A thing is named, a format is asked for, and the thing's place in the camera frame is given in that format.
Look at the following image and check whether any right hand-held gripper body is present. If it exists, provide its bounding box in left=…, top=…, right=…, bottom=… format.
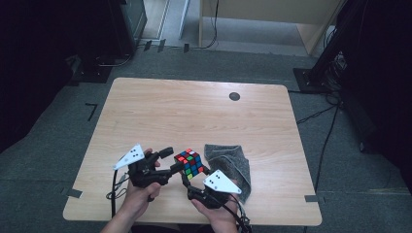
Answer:
left=187, top=169, right=242, bottom=210

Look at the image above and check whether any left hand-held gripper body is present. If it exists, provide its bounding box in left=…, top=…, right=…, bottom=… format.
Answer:
left=112, top=144, right=173, bottom=188

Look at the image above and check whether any multicoloured puzzle cube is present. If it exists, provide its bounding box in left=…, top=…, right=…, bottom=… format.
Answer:
left=173, top=148, right=205, bottom=181

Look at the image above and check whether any grey towel cloth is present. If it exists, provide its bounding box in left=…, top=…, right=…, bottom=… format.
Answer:
left=203, top=144, right=253, bottom=205

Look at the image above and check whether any person's right hand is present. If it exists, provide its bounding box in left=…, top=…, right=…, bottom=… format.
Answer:
left=189, top=193, right=239, bottom=227

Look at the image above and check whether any person's left hand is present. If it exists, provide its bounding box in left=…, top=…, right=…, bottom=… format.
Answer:
left=118, top=148, right=162, bottom=221

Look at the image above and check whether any grey floor tape piece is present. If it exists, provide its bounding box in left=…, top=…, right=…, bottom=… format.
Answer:
left=66, top=187, right=84, bottom=199
left=304, top=194, right=326, bottom=204

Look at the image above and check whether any black stand base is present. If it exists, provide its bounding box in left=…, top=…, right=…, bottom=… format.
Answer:
left=68, top=54, right=114, bottom=84

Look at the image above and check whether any dark cabinet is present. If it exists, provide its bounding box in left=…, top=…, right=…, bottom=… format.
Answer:
left=108, top=0, right=149, bottom=58

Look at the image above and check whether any black metal stand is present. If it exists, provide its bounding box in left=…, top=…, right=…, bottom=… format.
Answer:
left=292, top=0, right=349, bottom=95

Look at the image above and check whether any dark curtain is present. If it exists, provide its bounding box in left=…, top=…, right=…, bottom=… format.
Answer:
left=0, top=0, right=113, bottom=153
left=336, top=0, right=412, bottom=185

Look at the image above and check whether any light wooden desk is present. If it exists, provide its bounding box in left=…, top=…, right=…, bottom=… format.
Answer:
left=198, top=0, right=345, bottom=56

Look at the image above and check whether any right hand-held gripper cable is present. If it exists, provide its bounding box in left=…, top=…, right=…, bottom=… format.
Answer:
left=226, top=193, right=254, bottom=233

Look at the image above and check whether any hand-held gripper cable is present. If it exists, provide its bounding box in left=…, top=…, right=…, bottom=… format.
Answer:
left=106, top=169, right=130, bottom=221
left=226, top=193, right=254, bottom=233

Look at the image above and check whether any left hand-held gripper cable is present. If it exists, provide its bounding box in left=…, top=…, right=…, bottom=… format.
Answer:
left=106, top=169, right=130, bottom=221

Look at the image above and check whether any looped black floor cable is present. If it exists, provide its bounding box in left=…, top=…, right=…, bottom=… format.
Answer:
left=95, top=52, right=133, bottom=68

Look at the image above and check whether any long black floor cable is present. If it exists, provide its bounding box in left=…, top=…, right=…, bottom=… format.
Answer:
left=314, top=105, right=341, bottom=193

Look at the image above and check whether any short black floor cable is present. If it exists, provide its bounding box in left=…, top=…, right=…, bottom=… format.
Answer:
left=295, top=103, right=341, bottom=125

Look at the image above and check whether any hanging black cable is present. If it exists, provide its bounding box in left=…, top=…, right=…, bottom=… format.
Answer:
left=190, top=0, right=221, bottom=50

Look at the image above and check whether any tangled cable bundle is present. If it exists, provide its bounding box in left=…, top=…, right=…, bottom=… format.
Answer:
left=324, top=51, right=348, bottom=95

